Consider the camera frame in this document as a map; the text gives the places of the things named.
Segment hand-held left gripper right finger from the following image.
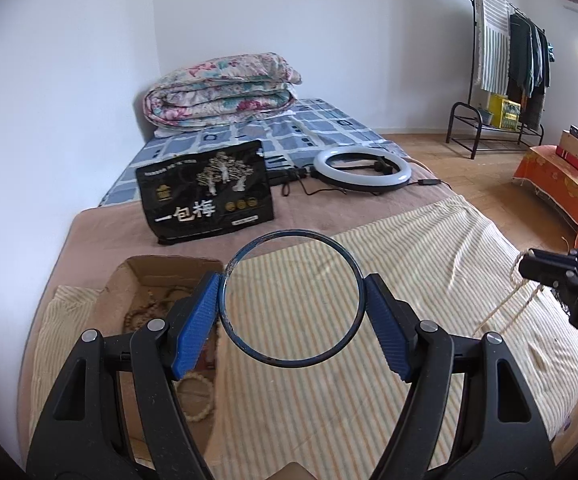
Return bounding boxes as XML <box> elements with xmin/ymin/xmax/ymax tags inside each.
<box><xmin>364</xmin><ymin>274</ymin><xmax>555</xmax><ymax>480</ymax></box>

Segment black metal shoe rack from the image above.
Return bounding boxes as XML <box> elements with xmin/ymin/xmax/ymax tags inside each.
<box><xmin>446</xmin><ymin>102</ymin><xmax>545</xmax><ymax>161</ymax></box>

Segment orange cloth covered table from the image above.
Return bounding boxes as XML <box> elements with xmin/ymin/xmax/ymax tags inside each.
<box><xmin>513</xmin><ymin>145</ymin><xmax>578</xmax><ymax>250</ymax></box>

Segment folded floral quilt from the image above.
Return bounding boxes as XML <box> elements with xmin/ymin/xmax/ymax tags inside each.
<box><xmin>142</xmin><ymin>52</ymin><xmax>302</xmax><ymax>132</ymax></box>

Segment dark hanging clothes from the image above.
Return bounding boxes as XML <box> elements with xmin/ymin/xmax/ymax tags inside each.
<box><xmin>506</xmin><ymin>12</ymin><xmax>554</xmax><ymax>130</ymax></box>

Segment blue checkered bedsheet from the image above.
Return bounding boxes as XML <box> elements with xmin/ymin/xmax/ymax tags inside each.
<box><xmin>99</xmin><ymin>97</ymin><xmax>401</xmax><ymax>208</ymax></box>

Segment cream bead bracelet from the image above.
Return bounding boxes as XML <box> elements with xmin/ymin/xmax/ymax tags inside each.
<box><xmin>175</xmin><ymin>374</ymin><xmax>216</xmax><ymax>420</ymax></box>

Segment cardboard box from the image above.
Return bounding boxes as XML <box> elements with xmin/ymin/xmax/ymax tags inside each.
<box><xmin>101</xmin><ymin>255</ymin><xmax>226</xmax><ymax>463</ymax></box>

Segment striped hanging towel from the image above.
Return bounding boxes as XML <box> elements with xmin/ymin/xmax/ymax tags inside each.
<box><xmin>473</xmin><ymin>0</ymin><xmax>512</xmax><ymax>95</ymax></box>

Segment black clothes rack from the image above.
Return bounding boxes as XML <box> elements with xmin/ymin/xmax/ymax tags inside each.
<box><xmin>466</xmin><ymin>0</ymin><xmax>554</xmax><ymax>133</ymax></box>

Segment brown bead bracelet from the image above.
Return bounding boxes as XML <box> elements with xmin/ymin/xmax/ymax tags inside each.
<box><xmin>123</xmin><ymin>304</ymin><xmax>171</xmax><ymax>335</ymax></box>

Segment white ring light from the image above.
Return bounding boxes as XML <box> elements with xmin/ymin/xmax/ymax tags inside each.
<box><xmin>313</xmin><ymin>148</ymin><xmax>413</xmax><ymax>192</ymax></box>

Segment cream bead necklace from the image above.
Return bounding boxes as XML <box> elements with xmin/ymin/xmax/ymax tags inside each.
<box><xmin>479</xmin><ymin>252</ymin><xmax>546</xmax><ymax>341</ymax></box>

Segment yellow box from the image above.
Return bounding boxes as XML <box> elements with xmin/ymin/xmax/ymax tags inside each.
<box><xmin>488</xmin><ymin>94</ymin><xmax>522</xmax><ymax>132</ymax></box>

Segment black snack bag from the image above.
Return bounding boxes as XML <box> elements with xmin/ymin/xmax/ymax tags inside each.
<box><xmin>135</xmin><ymin>140</ymin><xmax>276</xmax><ymax>247</ymax></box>

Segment yellow striped cloth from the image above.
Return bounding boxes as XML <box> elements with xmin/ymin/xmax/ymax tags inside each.
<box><xmin>34</xmin><ymin>195</ymin><xmax>578</xmax><ymax>480</ymax></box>

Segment black ring light cable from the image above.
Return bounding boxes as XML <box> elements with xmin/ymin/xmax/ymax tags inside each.
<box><xmin>299</xmin><ymin>175</ymin><xmax>454</xmax><ymax>197</ymax></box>

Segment dark blue bangle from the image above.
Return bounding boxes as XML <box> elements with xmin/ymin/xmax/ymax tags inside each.
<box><xmin>219</xmin><ymin>230</ymin><xmax>366</xmax><ymax>366</ymax></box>

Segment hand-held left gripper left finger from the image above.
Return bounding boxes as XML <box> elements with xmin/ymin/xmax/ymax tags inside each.
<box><xmin>26</xmin><ymin>271</ymin><xmax>220</xmax><ymax>480</ymax></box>

